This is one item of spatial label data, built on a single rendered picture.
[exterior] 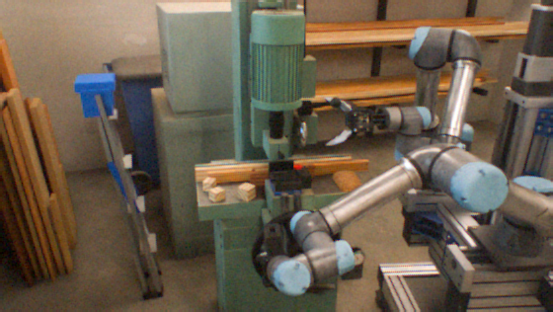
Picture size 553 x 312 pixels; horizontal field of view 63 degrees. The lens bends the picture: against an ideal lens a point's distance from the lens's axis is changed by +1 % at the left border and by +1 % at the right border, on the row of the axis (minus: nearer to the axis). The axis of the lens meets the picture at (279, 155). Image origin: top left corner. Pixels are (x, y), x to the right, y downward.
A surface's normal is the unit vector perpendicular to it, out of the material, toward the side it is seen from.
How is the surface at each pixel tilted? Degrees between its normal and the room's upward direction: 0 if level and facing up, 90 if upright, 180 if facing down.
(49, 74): 90
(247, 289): 90
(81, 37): 90
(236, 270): 90
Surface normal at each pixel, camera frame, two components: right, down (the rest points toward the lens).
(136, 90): 0.37, 0.45
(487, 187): 0.20, 0.34
